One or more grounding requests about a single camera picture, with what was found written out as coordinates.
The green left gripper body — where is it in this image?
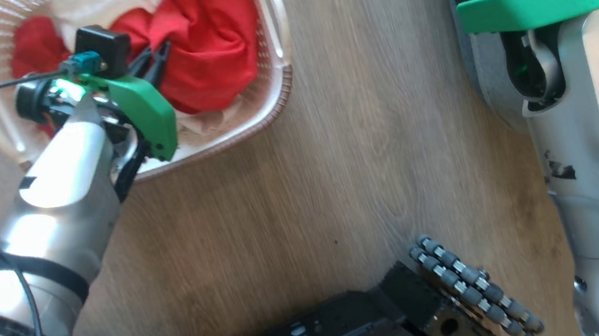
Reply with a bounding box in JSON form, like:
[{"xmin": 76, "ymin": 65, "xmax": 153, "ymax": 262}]
[{"xmin": 12, "ymin": 63, "xmax": 183, "ymax": 179}]

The bright red garment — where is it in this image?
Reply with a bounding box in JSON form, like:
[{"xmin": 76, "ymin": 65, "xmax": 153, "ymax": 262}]
[{"xmin": 104, "ymin": 0, "xmax": 269, "ymax": 124}]

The cream white garment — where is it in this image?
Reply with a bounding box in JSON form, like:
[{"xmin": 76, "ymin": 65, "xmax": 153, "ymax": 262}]
[{"xmin": 48, "ymin": 0, "xmax": 253, "ymax": 162}]

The grey roller omni wheel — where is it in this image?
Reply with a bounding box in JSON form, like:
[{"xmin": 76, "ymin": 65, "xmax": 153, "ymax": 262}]
[{"xmin": 407, "ymin": 222, "xmax": 546, "ymax": 336}]

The crimson red garment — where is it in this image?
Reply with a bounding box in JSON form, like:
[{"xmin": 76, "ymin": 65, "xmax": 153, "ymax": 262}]
[{"xmin": 6, "ymin": 13, "xmax": 73, "ymax": 81}]

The grey fabric sofa seat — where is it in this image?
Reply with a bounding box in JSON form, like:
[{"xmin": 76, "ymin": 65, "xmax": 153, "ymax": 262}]
[{"xmin": 443, "ymin": 0, "xmax": 599, "ymax": 140}]

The black camera cable teal plug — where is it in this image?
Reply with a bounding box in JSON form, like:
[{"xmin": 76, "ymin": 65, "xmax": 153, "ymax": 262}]
[{"xmin": 0, "ymin": 50, "xmax": 105, "ymax": 93}]

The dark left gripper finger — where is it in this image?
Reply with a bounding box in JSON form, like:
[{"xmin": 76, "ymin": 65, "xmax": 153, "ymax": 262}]
[
  {"xmin": 125, "ymin": 46, "xmax": 156, "ymax": 79},
  {"xmin": 141, "ymin": 39, "xmax": 177, "ymax": 91}
]

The cream perforated laundry basket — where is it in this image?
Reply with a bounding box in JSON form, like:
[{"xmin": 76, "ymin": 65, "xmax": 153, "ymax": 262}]
[{"xmin": 0, "ymin": 0, "xmax": 305, "ymax": 197}]

